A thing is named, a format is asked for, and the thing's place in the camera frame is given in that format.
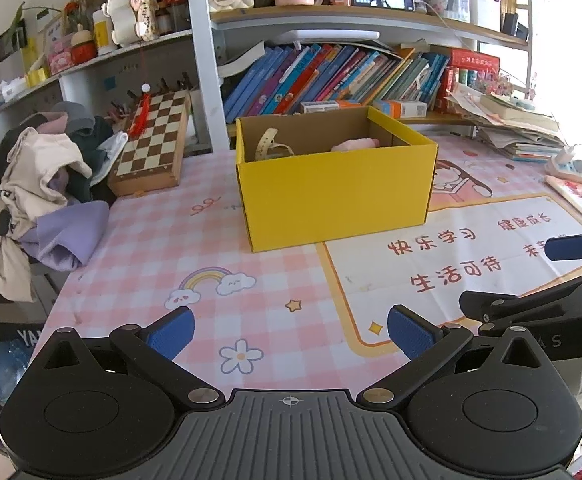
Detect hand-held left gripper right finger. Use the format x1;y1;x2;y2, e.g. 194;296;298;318
357;305;552;407

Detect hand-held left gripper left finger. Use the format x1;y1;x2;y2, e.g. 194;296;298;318
36;306;226;407

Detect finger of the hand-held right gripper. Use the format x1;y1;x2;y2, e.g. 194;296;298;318
460;270;582;327
544;229;582;272

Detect yellow cardboard box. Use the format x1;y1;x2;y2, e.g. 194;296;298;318
235;106;438;253

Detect pink plush pig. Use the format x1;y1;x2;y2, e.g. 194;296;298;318
331;136;379;152

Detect cream wrist watch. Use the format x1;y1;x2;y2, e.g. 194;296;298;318
255;129;296;162

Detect pink checked desktop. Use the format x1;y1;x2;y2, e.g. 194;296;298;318
31;132;582;376

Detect pink cover book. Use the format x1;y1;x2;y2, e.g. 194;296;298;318
546;175;582;228

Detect white power strip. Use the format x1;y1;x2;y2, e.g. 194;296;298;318
546;144;582;186

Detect stack of papers and books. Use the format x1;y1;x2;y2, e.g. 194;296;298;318
446;82;567;163

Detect purple garment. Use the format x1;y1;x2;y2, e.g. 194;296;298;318
21;200;110;272

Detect blue water jug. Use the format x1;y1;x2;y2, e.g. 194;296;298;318
0;336;34;406

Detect wooden chessboard box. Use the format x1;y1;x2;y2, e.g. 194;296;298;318
107;90;192;197

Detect white plastic bag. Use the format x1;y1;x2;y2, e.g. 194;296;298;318
91;131;129;183

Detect red book box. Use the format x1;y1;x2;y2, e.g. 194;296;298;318
435;47;501;113

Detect pile of clothes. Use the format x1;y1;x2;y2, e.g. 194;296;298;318
0;101;129;303

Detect orange and white small box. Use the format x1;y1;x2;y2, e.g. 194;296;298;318
372;100;428;119

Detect red hanging tassel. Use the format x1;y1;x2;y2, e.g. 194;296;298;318
127;82;153;137

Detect small black box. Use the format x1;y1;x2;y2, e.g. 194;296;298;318
501;11;529;41

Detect white flat small box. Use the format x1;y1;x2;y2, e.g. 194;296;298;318
300;101;363;115

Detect white pen holder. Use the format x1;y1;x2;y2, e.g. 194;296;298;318
468;0;502;32

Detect white desk bookshelf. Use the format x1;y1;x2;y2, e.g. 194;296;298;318
0;0;534;153

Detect row of children's books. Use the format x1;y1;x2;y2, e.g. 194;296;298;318
222;44;452;123

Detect pink tissue box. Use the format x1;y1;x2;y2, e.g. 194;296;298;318
46;42;74;77

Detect red apple-shaped jar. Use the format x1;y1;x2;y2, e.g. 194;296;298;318
70;24;98;65

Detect white bottle yellow label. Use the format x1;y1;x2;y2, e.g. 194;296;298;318
92;9;119;56

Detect white bar desk lamp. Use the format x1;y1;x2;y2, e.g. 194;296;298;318
273;30;381;46

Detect white wooden craft ornament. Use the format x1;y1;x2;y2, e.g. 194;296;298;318
103;0;159;45

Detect black picture frame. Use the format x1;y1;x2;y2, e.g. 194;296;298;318
0;22;26;63

